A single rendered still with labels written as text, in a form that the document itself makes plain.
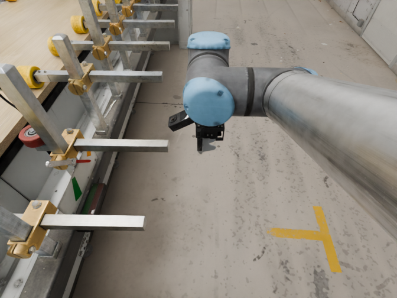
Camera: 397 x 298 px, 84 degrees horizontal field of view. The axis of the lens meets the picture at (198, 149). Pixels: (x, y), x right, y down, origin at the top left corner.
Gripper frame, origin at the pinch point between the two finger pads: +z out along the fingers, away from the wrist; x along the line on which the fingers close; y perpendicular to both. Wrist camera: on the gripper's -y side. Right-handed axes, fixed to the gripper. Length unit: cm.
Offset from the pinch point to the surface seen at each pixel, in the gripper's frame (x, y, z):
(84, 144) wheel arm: -0.1, -36.7, -3.4
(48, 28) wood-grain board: 83, -83, -8
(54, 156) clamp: -5.9, -43.5, -4.3
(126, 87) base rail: 55, -39, 12
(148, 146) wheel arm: -0.9, -16.1, -3.3
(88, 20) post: 45, -42, -24
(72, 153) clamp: -2.5, -40.3, -1.8
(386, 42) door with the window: 232, 237, 65
